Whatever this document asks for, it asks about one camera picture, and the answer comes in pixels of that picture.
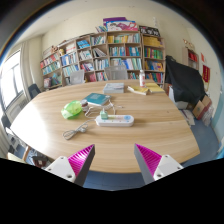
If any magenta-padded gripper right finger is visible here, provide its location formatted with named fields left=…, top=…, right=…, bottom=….
left=133, top=143, right=185, bottom=186

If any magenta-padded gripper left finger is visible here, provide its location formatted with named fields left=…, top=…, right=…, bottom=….
left=44, top=143, right=96, bottom=187

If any mint green charger block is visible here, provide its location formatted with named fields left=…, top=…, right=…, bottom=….
left=100, top=108, right=109, bottom=120

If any green plastic bag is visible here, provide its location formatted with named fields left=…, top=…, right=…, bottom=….
left=60, top=100, right=83, bottom=120

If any small red-labelled jar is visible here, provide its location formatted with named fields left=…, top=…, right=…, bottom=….
left=80, top=99, right=90, bottom=112

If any cardboard box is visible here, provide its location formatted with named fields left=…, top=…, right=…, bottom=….
left=192, top=94, right=213, bottom=120

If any white pastel-socket power strip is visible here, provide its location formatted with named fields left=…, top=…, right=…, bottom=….
left=95, top=114, right=135, bottom=128

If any teal book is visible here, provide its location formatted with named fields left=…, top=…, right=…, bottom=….
left=82, top=92, right=112, bottom=107

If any thin yellow book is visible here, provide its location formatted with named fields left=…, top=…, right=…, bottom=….
left=145, top=82, right=166, bottom=94

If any thick yellow book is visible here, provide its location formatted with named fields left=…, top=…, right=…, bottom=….
left=126, top=85, right=151, bottom=96

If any dark office chair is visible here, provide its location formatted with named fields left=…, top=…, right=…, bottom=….
left=27, top=83, right=42, bottom=100

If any black cloth cover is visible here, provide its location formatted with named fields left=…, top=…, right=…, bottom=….
left=164, top=54, right=206, bottom=106

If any white bottle with red label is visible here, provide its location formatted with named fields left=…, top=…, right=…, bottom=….
left=138, top=69, right=147, bottom=88

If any narrow grey mesh chair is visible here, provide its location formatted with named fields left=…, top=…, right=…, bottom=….
left=69, top=69, right=86, bottom=86

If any grey book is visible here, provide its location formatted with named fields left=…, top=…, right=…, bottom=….
left=102, top=82, right=125, bottom=95

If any window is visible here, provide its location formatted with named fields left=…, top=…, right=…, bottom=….
left=0, top=49, right=26, bottom=109

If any wide grey mesh chair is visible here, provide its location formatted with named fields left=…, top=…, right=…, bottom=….
left=104, top=65, right=129, bottom=81

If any wooden bookshelf unit with books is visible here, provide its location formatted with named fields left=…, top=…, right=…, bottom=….
left=39, top=16, right=167, bottom=90

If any bundled white power strip cord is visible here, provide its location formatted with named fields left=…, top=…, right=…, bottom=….
left=62, top=119, right=98, bottom=140

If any red wall hanging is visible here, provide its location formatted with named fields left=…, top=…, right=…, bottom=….
left=202, top=64, right=211, bottom=84

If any small wooden wall shelf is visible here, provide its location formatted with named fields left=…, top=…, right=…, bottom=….
left=182, top=44, right=200, bottom=71

